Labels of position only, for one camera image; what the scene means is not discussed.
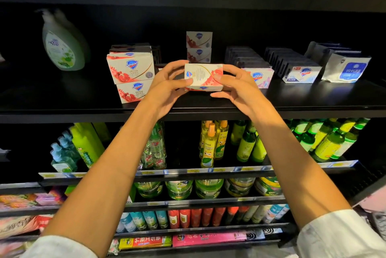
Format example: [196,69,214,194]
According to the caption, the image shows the person's left hand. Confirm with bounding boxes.
[144,60,195,120]

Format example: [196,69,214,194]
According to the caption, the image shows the person's right hand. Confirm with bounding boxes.
[211,63,269,120]

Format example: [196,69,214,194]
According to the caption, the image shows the white red printed soap box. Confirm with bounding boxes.
[116,78,154,104]
[107,52,156,84]
[185,63,224,93]
[110,44,152,51]
[109,46,159,56]

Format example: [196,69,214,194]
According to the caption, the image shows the black store shelf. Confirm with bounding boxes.
[0,179,61,258]
[0,0,386,258]

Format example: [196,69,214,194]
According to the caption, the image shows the pale green pump soap bottle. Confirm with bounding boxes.
[36,7,91,72]

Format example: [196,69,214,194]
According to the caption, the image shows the black wire shopping cart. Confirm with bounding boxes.
[368,211,386,237]

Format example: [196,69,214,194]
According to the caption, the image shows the person's left forearm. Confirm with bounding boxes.
[41,107,172,256]

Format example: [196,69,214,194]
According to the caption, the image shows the person's right forearm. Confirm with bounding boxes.
[253,107,352,228]

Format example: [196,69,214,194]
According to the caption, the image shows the row of white pink soap boxes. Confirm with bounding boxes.
[224,45,275,89]

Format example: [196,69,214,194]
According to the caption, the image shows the clear green spray bottles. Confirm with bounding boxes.
[140,122,168,170]

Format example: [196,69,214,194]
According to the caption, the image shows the row of white red soap boxes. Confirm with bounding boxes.
[186,31,213,64]

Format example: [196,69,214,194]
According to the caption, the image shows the row of white blue soap boxes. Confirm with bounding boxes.
[263,46,323,84]

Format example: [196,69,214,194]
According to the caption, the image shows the green lidded wipe tub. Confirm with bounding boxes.
[166,179,194,200]
[134,180,164,200]
[194,178,224,199]

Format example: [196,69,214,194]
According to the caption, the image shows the row of white upright packs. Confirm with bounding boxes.
[304,40,372,83]

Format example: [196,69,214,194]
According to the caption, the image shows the long pink packet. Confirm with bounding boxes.
[172,229,266,248]

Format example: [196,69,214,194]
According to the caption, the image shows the yellow red packets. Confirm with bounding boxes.
[118,235,173,251]

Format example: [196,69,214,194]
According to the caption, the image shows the white floral wipe packet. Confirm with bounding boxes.
[107,238,120,257]

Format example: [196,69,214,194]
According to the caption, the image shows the red snack packet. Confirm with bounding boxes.
[33,214,55,231]

